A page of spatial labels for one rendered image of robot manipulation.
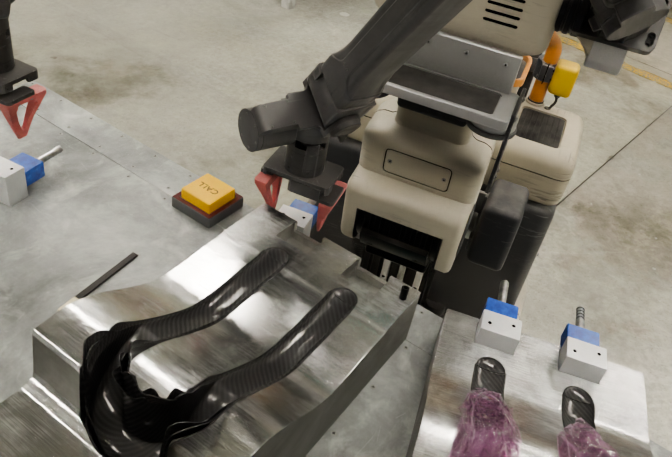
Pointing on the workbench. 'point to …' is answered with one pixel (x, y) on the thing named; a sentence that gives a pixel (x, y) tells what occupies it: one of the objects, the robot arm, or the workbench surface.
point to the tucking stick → (102, 279)
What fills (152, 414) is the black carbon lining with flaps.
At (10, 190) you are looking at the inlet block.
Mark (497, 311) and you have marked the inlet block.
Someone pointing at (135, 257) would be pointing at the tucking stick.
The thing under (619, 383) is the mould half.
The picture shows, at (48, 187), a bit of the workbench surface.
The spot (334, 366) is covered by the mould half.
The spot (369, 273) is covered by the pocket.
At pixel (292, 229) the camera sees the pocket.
